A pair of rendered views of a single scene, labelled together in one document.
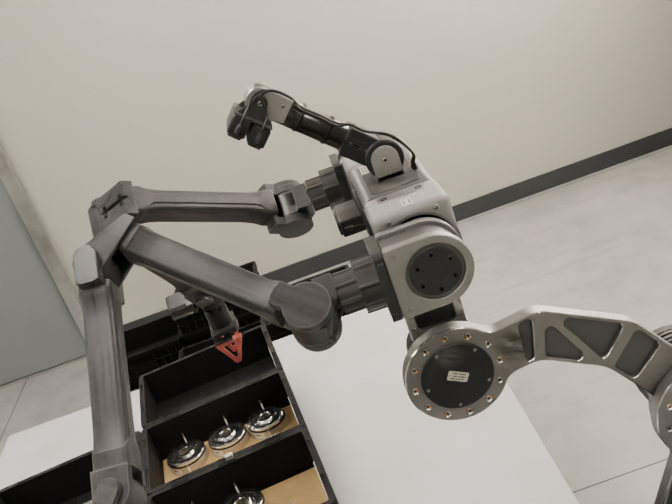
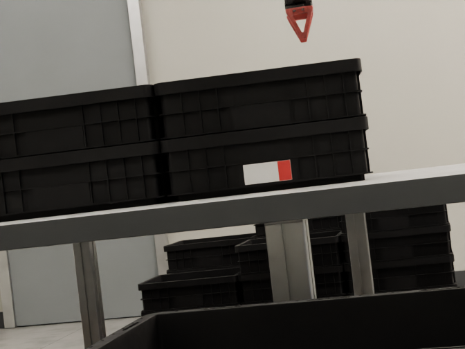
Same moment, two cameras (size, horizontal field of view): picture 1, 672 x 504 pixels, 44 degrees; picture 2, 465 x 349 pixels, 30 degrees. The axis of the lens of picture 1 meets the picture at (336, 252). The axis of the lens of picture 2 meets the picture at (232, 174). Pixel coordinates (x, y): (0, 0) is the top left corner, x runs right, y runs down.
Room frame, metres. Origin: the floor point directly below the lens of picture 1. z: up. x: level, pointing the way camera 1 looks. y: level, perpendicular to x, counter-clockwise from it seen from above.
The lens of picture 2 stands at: (-0.27, 0.12, 0.73)
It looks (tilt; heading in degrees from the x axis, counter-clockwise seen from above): 1 degrees up; 11
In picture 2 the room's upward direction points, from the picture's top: 7 degrees counter-clockwise
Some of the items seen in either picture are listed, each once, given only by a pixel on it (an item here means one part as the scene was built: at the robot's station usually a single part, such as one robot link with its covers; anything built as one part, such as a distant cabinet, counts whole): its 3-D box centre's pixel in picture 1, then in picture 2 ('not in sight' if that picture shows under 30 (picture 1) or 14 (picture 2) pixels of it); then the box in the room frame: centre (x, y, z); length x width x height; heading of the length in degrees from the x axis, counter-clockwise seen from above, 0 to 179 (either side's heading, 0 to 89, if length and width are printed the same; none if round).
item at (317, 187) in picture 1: (328, 189); not in sight; (1.68, -0.03, 1.45); 0.09 x 0.08 x 0.12; 179
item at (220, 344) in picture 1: (231, 343); (300, 20); (1.86, 0.32, 1.10); 0.07 x 0.07 x 0.09; 6
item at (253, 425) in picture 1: (265, 417); not in sight; (1.87, 0.32, 0.86); 0.10 x 0.10 x 0.01
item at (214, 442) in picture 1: (226, 434); not in sight; (1.86, 0.43, 0.86); 0.10 x 0.10 x 0.01
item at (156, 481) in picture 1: (228, 446); not in sight; (1.79, 0.42, 0.87); 0.40 x 0.30 x 0.11; 97
